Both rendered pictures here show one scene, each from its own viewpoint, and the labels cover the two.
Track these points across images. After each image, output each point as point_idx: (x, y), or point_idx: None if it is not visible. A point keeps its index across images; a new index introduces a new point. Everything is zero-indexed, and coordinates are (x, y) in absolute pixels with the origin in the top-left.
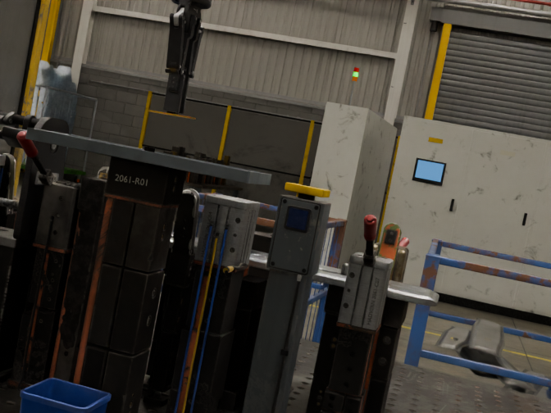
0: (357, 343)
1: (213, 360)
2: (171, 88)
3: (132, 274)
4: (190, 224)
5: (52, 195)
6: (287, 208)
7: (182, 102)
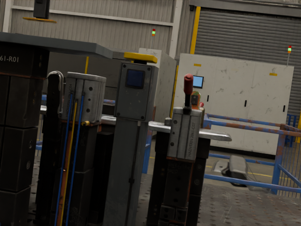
0: (181, 170)
1: (79, 190)
2: (37, 0)
3: (11, 130)
4: (58, 96)
5: None
6: (126, 71)
7: (46, 10)
